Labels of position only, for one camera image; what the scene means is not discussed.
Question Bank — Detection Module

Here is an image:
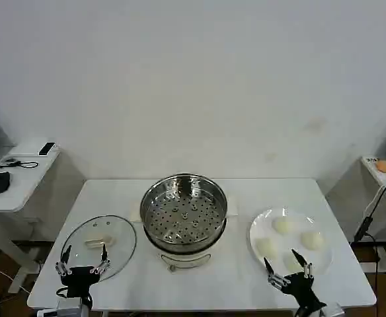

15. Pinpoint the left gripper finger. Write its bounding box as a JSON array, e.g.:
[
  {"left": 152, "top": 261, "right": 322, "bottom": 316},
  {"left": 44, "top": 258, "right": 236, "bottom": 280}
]
[
  {"left": 89, "top": 244, "right": 112, "bottom": 275},
  {"left": 55, "top": 244, "right": 73, "bottom": 277}
]

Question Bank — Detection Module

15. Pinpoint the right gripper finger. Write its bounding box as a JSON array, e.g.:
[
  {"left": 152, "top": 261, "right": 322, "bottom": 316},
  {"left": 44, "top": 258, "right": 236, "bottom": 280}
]
[
  {"left": 291, "top": 249, "right": 314, "bottom": 280},
  {"left": 263, "top": 257, "right": 288, "bottom": 292}
]

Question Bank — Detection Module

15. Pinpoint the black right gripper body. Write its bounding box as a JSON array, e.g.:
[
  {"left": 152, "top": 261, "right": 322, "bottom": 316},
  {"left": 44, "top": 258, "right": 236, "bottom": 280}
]
[{"left": 283, "top": 272, "right": 327, "bottom": 310}]

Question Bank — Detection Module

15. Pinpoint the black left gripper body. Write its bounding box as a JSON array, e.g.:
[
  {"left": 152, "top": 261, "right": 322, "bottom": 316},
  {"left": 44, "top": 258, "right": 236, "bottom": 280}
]
[{"left": 61, "top": 266, "right": 100, "bottom": 299}]

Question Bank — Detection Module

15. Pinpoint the white steamed bun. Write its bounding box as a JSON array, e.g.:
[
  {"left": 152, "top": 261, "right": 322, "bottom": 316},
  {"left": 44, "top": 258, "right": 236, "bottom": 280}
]
[
  {"left": 282, "top": 252, "right": 302, "bottom": 274},
  {"left": 272, "top": 217, "right": 295, "bottom": 237},
  {"left": 299, "top": 231, "right": 325, "bottom": 251},
  {"left": 255, "top": 237, "right": 282, "bottom": 260}
]

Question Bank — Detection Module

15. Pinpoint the white round plate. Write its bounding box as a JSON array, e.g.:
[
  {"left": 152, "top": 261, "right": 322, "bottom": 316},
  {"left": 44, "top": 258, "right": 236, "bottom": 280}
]
[{"left": 249, "top": 207, "right": 334, "bottom": 277}]

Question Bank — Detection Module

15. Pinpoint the round glass lid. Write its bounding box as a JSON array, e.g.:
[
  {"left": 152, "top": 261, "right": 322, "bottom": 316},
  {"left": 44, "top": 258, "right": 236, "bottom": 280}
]
[{"left": 60, "top": 215, "right": 138, "bottom": 283}]

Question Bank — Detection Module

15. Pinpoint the white electric pot base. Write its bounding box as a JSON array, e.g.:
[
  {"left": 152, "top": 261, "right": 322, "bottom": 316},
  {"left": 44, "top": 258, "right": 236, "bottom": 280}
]
[{"left": 143, "top": 217, "right": 229, "bottom": 265}]

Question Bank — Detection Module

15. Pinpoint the white side desk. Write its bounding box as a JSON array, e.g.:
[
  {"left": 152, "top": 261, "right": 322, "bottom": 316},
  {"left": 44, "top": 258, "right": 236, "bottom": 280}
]
[{"left": 0, "top": 137, "right": 62, "bottom": 295}]

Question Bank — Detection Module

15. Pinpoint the steel perforated steamer basket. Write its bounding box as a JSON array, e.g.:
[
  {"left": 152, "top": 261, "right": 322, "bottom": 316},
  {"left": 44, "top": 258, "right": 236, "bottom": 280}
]
[{"left": 139, "top": 172, "right": 229, "bottom": 244}]

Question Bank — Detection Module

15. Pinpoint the flat white box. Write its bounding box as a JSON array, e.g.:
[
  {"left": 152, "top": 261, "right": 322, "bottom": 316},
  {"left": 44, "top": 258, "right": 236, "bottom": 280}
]
[{"left": 7, "top": 144, "right": 60, "bottom": 159}]

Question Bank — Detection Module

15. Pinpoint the thin white floor cable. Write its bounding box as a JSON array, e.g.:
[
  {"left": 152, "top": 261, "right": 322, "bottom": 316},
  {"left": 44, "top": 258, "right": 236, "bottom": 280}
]
[{"left": 0, "top": 258, "right": 32, "bottom": 295}]

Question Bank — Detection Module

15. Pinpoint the black cable with adapter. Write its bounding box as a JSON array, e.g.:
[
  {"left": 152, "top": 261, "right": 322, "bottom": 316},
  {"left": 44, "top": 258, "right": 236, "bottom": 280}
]
[{"left": 352, "top": 177, "right": 386, "bottom": 293}]

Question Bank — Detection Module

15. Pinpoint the black desk cable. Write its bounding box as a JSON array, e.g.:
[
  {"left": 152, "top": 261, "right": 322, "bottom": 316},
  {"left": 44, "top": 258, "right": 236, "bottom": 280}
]
[{"left": 0, "top": 158, "right": 40, "bottom": 170}]

